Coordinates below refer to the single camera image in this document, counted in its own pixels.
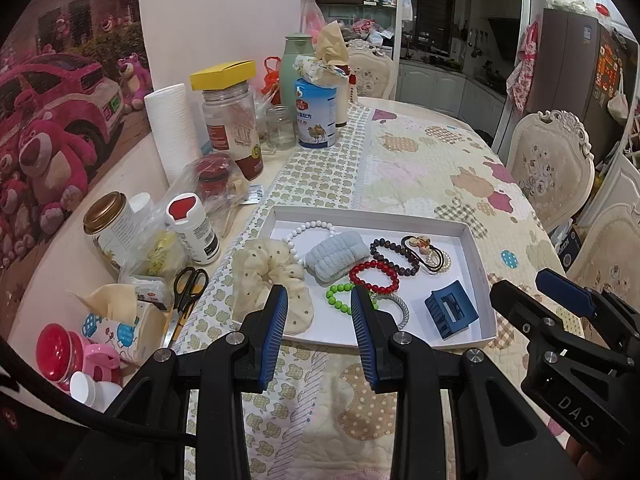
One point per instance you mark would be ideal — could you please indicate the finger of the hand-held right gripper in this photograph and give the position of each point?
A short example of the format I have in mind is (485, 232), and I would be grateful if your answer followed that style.
(565, 292)
(520, 305)

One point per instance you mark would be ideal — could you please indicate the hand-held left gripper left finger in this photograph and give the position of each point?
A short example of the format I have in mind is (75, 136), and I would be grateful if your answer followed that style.
(275, 340)

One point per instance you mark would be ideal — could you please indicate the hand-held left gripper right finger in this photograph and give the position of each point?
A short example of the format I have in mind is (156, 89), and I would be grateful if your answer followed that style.
(362, 340)

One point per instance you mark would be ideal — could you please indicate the blue hair claw clip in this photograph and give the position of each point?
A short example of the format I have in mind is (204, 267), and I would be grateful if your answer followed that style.
(450, 310)

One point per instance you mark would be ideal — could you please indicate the cream dotted scrunchie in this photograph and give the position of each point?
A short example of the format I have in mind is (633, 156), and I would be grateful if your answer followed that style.
(255, 265)

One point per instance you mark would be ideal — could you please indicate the light blue fluffy scrunchie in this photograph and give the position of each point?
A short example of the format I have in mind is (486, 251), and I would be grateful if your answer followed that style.
(330, 257)

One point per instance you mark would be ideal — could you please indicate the white cardboard tray box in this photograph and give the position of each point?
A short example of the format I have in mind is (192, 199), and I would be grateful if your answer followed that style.
(360, 225)

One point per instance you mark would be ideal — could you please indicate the dark blue cardboard box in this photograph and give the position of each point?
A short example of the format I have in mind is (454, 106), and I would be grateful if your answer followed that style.
(569, 247)

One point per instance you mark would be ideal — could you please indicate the white carved floral chair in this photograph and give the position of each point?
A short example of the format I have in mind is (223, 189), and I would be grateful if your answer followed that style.
(547, 170)
(610, 255)
(372, 72)

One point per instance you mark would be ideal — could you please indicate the white bottle with red cap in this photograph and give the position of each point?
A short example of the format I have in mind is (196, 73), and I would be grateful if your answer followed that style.
(195, 230)

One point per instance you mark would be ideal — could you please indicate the yellow package in plastic bag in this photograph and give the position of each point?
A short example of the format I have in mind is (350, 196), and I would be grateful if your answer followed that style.
(162, 255)

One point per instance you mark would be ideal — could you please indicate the silver foil sachet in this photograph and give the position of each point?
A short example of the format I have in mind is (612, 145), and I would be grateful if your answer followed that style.
(251, 195)

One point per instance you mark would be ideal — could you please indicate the printed tissue pack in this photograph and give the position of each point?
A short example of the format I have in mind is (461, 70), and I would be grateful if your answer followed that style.
(120, 320)

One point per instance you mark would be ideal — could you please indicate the plastic bag with red jar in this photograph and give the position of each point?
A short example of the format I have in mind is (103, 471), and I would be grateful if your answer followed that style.
(212, 180)

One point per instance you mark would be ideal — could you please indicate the pink plastic cup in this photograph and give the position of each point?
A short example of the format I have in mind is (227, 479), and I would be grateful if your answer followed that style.
(102, 362)

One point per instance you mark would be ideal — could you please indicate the small white plastic bottle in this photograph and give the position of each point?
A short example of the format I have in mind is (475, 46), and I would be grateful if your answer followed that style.
(92, 392)

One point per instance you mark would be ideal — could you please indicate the white tote bag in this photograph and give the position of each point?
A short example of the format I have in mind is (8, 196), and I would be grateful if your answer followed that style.
(618, 107)

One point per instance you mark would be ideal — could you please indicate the tin can with gold lid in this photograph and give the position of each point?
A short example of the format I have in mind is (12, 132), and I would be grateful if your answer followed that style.
(112, 230)

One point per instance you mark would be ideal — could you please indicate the small empty glass jar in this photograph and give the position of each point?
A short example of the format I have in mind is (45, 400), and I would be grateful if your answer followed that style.
(280, 127)

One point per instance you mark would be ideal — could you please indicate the clear jar with yellow lid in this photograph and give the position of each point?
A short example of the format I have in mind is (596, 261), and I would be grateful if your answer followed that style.
(232, 130)

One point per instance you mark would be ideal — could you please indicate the pink floral apron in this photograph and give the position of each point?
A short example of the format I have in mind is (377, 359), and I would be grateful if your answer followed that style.
(522, 70)

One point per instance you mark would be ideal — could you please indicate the blue milk powder can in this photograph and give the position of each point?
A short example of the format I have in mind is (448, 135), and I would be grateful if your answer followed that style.
(316, 115)

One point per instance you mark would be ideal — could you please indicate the white kitchen cabinets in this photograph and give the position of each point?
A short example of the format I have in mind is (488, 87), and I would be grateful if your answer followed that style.
(435, 90)

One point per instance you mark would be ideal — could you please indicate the brown refrigerator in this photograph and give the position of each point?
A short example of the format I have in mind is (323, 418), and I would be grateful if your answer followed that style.
(570, 60)

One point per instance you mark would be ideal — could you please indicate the white paper towel roll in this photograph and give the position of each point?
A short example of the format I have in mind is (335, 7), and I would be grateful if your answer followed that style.
(172, 130)

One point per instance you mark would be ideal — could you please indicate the cream canister with red lid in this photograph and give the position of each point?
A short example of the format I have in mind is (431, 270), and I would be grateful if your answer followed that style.
(345, 105)

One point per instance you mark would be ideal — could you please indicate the black range hood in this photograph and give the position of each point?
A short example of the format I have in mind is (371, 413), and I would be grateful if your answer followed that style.
(504, 37)

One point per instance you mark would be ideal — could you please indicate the green thermos bottle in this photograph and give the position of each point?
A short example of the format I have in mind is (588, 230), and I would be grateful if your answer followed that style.
(295, 70)

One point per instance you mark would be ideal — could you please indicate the wrapped plastic food package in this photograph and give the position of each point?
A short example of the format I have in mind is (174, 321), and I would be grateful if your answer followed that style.
(317, 67)

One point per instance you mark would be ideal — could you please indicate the beige crumpled paper bag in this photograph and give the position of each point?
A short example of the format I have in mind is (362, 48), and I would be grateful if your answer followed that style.
(330, 42)

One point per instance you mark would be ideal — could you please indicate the pink plastic bag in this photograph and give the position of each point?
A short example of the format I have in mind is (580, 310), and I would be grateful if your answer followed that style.
(311, 20)

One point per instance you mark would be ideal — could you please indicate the cluttered glass cabinet shelf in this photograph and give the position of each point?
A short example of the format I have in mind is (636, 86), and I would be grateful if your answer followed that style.
(360, 0)

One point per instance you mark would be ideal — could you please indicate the pink bear wall poster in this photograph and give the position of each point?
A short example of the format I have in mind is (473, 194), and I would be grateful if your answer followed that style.
(55, 125)

